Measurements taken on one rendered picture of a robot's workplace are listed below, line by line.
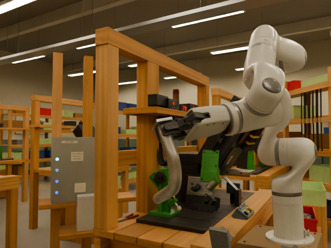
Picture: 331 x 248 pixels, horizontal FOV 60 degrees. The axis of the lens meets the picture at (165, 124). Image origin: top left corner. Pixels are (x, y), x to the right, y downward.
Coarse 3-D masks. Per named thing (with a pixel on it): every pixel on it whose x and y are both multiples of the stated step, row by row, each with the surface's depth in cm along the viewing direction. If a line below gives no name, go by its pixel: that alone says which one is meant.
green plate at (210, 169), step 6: (204, 150) 192; (210, 150) 190; (216, 150) 188; (204, 156) 191; (210, 156) 189; (216, 156) 187; (210, 162) 187; (216, 162) 185; (204, 168) 188; (210, 168) 186; (216, 168) 184; (204, 174) 187; (210, 174) 185; (216, 174) 183; (204, 180) 186; (210, 180) 184
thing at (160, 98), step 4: (148, 96) 182; (152, 96) 181; (156, 96) 179; (160, 96) 183; (164, 96) 187; (148, 100) 182; (152, 100) 180; (156, 100) 179; (160, 100) 182; (164, 100) 187; (148, 104) 182; (152, 104) 180; (156, 104) 179; (160, 104) 182; (164, 104) 187
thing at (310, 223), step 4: (304, 208) 182; (308, 208) 181; (312, 208) 178; (304, 212) 181; (308, 212) 181; (312, 212) 178; (304, 216) 172; (308, 216) 175; (312, 216) 179; (304, 220) 154; (308, 220) 153; (312, 220) 153; (316, 220) 152; (304, 224) 155; (308, 224) 154; (312, 224) 153; (316, 224) 152; (308, 228) 154; (312, 228) 153; (316, 228) 152
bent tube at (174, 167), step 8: (160, 120) 66; (168, 120) 66; (152, 128) 69; (160, 136) 67; (168, 136) 66; (168, 144) 65; (168, 152) 64; (176, 152) 65; (168, 160) 64; (176, 160) 64; (168, 168) 65; (176, 168) 64; (176, 176) 64; (168, 184) 67; (176, 184) 65; (160, 192) 75; (168, 192) 68; (176, 192) 68; (160, 200) 78
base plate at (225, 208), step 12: (216, 192) 236; (252, 192) 236; (180, 204) 195; (228, 204) 195; (144, 216) 166; (156, 216) 166; (180, 216) 166; (192, 216) 166; (204, 216) 166; (216, 216) 166; (180, 228) 147; (192, 228) 144; (204, 228) 144
